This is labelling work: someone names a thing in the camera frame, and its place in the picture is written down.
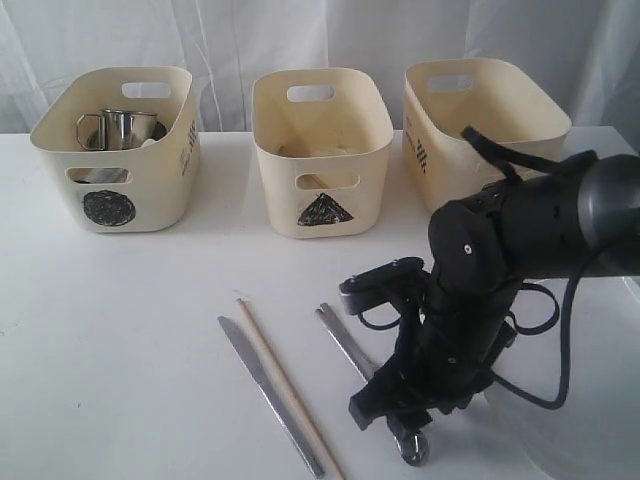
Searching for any stainless steel spoon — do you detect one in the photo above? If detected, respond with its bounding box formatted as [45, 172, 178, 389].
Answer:
[316, 303, 430, 467]

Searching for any cream bin with circle mark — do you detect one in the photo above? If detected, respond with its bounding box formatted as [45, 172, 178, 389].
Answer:
[30, 66, 200, 233]

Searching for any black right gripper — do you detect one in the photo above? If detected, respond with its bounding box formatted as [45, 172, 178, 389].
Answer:
[348, 182, 583, 445]

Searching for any cream bin with square mark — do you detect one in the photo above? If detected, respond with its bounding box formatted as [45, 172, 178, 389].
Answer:
[402, 58, 572, 213]

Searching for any cream bin with triangle mark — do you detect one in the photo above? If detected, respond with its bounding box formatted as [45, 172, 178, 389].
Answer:
[252, 68, 393, 239]

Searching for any white curtain backdrop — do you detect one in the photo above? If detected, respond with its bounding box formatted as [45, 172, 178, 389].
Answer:
[1, 1, 639, 144]

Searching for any white square ceramic plate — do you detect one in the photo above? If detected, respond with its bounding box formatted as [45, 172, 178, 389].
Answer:
[485, 277, 639, 479]

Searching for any stainless steel bowl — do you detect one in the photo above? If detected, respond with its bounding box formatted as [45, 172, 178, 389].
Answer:
[81, 121, 167, 151]

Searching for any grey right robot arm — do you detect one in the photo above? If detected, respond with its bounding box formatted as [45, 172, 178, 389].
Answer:
[349, 151, 639, 432]

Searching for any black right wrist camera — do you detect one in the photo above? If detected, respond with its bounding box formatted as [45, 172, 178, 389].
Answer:
[338, 256, 429, 331]

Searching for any stainless steel table knife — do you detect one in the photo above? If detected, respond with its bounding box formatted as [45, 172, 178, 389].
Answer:
[218, 316, 325, 479]

